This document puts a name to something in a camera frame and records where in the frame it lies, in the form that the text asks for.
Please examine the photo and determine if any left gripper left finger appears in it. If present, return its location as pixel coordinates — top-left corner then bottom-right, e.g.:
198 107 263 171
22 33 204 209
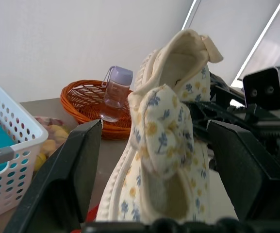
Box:
3 119 103 233

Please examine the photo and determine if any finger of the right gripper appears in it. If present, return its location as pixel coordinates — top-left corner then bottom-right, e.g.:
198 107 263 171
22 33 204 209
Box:
183 100 231 145
209 71 247 106

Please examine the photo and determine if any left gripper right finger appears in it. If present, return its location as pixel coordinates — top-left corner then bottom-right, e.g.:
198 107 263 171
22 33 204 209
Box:
207 119 280 221

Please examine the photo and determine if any cream floral baby shoe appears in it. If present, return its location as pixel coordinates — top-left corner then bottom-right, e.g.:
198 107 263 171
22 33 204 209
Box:
96 29 224 223

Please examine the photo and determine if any bag of yellow fruit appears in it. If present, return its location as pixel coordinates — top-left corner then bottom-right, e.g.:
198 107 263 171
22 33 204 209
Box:
32 115 70 172

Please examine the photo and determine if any small red object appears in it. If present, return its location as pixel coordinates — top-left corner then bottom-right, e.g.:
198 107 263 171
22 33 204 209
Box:
85 204 99 222

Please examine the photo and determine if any white perforated plastic basket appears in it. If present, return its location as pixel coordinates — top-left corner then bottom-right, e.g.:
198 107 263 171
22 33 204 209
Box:
0 72 49 223

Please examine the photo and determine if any long ceiling light strip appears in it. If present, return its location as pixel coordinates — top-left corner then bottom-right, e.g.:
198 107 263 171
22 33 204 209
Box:
231 0 280 86
180 0 201 31

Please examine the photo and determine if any orange wicker basket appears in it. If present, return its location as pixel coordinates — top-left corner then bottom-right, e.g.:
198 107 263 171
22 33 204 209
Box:
60 80 133 141

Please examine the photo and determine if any clear bottle with purple lid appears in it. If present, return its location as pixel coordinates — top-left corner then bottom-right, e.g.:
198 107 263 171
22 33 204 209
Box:
99 65 133 123

